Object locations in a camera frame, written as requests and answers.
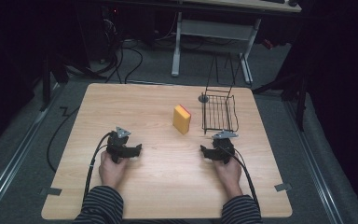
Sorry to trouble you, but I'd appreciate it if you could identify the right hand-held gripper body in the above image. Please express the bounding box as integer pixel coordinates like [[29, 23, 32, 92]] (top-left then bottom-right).
[[212, 130, 240, 165]]

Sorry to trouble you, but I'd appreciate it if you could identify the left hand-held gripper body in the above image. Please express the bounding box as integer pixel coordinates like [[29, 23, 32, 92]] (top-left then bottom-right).
[[106, 126, 131, 164]]

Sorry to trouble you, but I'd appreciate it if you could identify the black wire rack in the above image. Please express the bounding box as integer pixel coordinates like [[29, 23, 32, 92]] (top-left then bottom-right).
[[198, 51, 240, 135]]

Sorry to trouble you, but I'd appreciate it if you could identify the yellow sponge with red side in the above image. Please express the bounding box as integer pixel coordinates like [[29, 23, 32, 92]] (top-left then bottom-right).
[[172, 104, 192, 135]]

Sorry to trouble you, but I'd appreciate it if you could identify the person's right hand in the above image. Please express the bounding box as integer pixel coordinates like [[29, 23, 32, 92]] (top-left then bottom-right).
[[213, 156, 243, 190]]

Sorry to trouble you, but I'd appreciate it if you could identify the person's left hand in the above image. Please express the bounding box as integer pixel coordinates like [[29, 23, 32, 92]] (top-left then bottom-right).
[[98, 150, 129, 190]]

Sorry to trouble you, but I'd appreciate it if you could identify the black metal stand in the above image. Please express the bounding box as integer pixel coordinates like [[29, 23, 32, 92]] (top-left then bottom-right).
[[251, 60, 310, 133], [38, 50, 71, 112]]

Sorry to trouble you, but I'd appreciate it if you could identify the left hand-held gripper black cable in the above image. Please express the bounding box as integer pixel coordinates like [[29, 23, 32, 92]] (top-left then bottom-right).
[[82, 132, 114, 204]]

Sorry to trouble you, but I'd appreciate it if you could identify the hand-held gripper black cable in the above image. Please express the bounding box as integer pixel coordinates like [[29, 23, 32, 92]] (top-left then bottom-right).
[[82, 132, 114, 204], [227, 145, 261, 214]]

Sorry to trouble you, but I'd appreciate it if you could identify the right hand-held gripper black cable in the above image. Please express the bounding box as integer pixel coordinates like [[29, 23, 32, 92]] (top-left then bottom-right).
[[227, 145, 261, 214]]

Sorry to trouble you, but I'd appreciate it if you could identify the black floor cable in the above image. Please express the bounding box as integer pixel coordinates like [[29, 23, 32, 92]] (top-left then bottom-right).
[[46, 105, 80, 174]]

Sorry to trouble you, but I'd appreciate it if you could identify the bundle of black cables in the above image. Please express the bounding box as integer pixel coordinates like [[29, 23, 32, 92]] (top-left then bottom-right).
[[97, 12, 145, 84]]

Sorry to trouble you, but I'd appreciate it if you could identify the metal floor rail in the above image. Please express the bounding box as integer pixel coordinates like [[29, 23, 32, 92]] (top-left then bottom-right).
[[282, 99, 345, 224], [0, 83, 63, 220]]

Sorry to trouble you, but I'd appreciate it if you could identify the white metal desk frame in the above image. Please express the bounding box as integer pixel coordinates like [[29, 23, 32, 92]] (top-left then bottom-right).
[[171, 0, 303, 86]]

